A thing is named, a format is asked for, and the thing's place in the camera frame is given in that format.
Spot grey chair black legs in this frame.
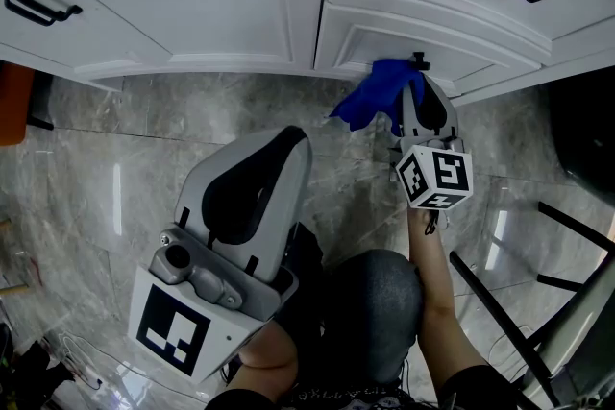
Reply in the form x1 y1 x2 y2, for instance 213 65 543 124
449 200 615 410

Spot person's black printed top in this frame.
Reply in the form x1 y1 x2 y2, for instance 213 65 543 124
205 363 530 410

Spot person's left forearm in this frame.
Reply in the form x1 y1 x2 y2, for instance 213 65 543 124
222 318 300 400

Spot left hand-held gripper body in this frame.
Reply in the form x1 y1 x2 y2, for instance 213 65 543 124
127 225 301 384

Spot blue cloth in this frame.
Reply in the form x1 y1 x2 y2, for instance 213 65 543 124
329 58 428 136

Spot person's right forearm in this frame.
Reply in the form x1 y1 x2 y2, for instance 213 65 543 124
406 205 492 403

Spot person's dark trousers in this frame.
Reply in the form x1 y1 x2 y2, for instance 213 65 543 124
275 222 425 394

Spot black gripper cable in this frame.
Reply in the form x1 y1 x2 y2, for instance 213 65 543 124
218 357 242 386
422 208 451 237

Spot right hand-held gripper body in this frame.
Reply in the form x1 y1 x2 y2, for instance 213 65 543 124
387 133 475 211

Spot orange sofa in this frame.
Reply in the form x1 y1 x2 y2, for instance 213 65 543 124
0 61 37 148

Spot wooden stool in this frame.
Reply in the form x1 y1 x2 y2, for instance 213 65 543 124
0 218 31 298

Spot white vanity cabinet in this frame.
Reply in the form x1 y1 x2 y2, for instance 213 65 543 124
0 0 615 108

